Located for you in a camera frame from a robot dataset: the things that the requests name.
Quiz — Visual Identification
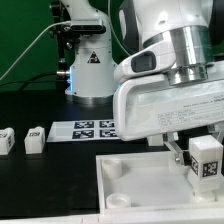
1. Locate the white cable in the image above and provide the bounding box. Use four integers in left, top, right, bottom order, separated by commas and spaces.
0, 20, 72, 82

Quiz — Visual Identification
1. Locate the white tag plate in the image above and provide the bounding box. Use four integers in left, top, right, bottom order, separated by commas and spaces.
47, 119, 119, 142

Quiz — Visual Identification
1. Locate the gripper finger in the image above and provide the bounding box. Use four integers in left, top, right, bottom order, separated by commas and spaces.
208, 124, 224, 143

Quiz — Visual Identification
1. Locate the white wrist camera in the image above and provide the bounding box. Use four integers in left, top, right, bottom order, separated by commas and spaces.
114, 50, 176, 84

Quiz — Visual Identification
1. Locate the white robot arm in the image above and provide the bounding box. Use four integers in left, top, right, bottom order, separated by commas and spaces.
62, 0, 224, 141

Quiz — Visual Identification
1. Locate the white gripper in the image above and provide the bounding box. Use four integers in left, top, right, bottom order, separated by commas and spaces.
113, 75, 224, 166

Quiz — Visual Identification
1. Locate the white square tabletop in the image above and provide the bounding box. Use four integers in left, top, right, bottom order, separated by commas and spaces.
96, 152, 224, 214

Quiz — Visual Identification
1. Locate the black cable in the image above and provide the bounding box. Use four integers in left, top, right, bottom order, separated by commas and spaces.
0, 73, 68, 93

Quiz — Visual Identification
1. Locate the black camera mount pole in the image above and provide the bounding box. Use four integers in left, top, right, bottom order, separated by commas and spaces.
49, 0, 70, 77

